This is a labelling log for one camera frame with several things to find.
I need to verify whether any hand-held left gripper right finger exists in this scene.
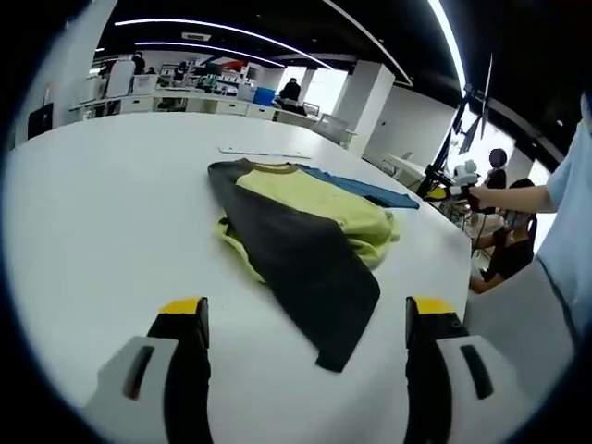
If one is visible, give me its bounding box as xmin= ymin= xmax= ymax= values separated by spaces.
xmin=401 ymin=295 xmax=524 ymax=444

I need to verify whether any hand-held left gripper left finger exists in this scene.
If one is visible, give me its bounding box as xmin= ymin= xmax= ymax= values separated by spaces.
xmin=85 ymin=296 xmax=216 ymax=444

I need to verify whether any yellow navy grey garment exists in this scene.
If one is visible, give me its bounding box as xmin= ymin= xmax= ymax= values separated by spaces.
xmin=206 ymin=157 xmax=421 ymax=374

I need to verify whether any person's right hand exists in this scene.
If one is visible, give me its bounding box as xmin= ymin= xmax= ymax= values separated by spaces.
xmin=466 ymin=183 xmax=500 ymax=216

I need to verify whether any white side desk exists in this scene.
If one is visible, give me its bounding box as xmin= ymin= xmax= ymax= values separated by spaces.
xmin=386 ymin=154 xmax=429 ymax=184

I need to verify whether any grey office chair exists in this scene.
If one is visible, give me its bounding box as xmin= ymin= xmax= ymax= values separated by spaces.
xmin=464 ymin=263 xmax=579 ymax=385

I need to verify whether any person in light blue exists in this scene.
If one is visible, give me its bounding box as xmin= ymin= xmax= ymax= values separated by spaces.
xmin=534 ymin=92 xmax=592 ymax=343

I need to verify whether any grey mesh chair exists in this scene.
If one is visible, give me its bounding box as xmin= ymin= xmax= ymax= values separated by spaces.
xmin=318 ymin=113 xmax=351 ymax=144

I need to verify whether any bright ceiling light strip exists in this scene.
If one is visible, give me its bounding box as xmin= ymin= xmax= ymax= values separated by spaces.
xmin=427 ymin=0 xmax=466 ymax=89

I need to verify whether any white drawer cabinet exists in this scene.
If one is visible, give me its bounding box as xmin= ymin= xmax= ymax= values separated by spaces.
xmin=117 ymin=94 xmax=154 ymax=115
xmin=215 ymin=100 xmax=277 ymax=120

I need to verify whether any long white workbench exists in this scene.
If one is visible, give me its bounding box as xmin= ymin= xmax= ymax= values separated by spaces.
xmin=68 ymin=90 xmax=320 ymax=122

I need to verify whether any black small cabinet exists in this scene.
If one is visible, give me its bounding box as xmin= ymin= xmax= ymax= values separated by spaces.
xmin=27 ymin=104 xmax=55 ymax=140

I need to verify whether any long curved ceiling light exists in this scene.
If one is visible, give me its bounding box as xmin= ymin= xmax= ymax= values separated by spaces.
xmin=114 ymin=18 xmax=334 ymax=70

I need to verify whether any short curved ceiling light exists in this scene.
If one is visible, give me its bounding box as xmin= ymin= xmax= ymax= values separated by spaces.
xmin=136 ymin=41 xmax=286 ymax=68

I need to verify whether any white standing panel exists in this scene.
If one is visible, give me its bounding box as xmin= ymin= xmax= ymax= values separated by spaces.
xmin=106 ymin=59 xmax=136 ymax=98

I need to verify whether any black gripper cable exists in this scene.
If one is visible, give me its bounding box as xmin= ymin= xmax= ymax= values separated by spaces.
xmin=471 ymin=212 xmax=487 ymax=251

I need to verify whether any white table cable cover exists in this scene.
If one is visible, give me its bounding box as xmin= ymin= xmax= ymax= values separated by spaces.
xmin=217 ymin=146 xmax=312 ymax=159

